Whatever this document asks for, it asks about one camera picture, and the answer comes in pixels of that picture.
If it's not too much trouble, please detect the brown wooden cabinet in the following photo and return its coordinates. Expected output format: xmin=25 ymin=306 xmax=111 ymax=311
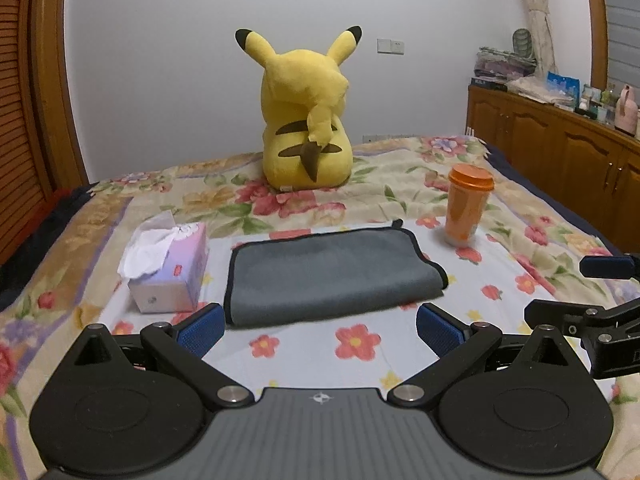
xmin=466 ymin=84 xmax=639 ymax=252

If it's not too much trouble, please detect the pink tissue box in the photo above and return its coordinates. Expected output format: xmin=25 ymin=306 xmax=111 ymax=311
xmin=117 ymin=210 xmax=208 ymax=314

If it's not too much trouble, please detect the orange plastic cup with lid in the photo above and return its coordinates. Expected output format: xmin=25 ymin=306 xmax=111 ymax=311
xmin=445 ymin=164 xmax=495 ymax=247

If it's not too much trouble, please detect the pink bag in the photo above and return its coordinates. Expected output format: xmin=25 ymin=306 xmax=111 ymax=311
xmin=614 ymin=84 xmax=638 ymax=136

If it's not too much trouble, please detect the blue white box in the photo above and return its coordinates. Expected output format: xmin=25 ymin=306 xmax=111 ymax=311
xmin=546 ymin=70 xmax=582 ymax=108

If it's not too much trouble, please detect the grey folded towel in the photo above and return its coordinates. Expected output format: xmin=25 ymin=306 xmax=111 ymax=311
xmin=224 ymin=220 xmax=449 ymax=328

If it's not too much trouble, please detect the stack of folded clothes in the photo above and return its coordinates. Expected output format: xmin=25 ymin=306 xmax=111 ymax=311
xmin=472 ymin=47 xmax=537 ymax=84

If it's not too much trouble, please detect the wooden louvered door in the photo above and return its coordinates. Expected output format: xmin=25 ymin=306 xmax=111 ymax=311
xmin=1 ymin=0 xmax=88 ymax=260

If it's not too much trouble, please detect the beige curtain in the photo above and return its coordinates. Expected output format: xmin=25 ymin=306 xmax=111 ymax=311
xmin=524 ymin=0 xmax=556 ymax=78

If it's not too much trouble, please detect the yellow Pikachu plush toy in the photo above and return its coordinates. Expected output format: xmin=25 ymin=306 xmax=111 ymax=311
xmin=235 ymin=26 xmax=362 ymax=192

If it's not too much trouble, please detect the white wall switch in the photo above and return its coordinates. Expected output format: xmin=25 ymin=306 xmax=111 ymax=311
xmin=376 ymin=38 xmax=405 ymax=55

